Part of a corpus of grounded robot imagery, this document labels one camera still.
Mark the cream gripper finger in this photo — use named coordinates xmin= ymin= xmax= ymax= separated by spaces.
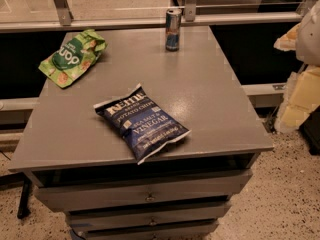
xmin=274 ymin=65 xmax=320 ymax=133
xmin=273 ymin=24 xmax=300 ymax=51

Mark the blue potato chip bag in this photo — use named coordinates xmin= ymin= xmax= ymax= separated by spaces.
xmin=94 ymin=84 xmax=190 ymax=165

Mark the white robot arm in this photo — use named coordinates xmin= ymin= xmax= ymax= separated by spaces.
xmin=274 ymin=1 xmax=320 ymax=133

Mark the green rice chip bag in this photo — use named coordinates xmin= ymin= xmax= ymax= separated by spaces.
xmin=39 ymin=29 xmax=107 ymax=88

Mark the blue silver energy drink can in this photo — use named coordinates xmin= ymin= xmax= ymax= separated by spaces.
xmin=165 ymin=8 xmax=182 ymax=51

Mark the top grey drawer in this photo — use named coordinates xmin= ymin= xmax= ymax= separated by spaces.
xmin=34 ymin=169 xmax=252 ymax=212

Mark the grey drawer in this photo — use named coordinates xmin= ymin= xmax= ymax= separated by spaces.
xmin=34 ymin=169 xmax=252 ymax=212
xmin=72 ymin=220 xmax=217 ymax=240
xmin=66 ymin=202 xmax=231 ymax=231

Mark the bottom grey drawer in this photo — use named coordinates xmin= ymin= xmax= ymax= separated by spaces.
xmin=72 ymin=220 xmax=217 ymax=240

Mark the grey drawer cabinet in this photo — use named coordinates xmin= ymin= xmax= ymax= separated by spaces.
xmin=10 ymin=27 xmax=272 ymax=240

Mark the middle grey drawer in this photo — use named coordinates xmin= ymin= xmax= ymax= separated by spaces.
xmin=66 ymin=202 xmax=231 ymax=231

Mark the glass railing barrier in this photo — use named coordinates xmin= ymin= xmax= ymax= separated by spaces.
xmin=0 ymin=0 xmax=318 ymax=33

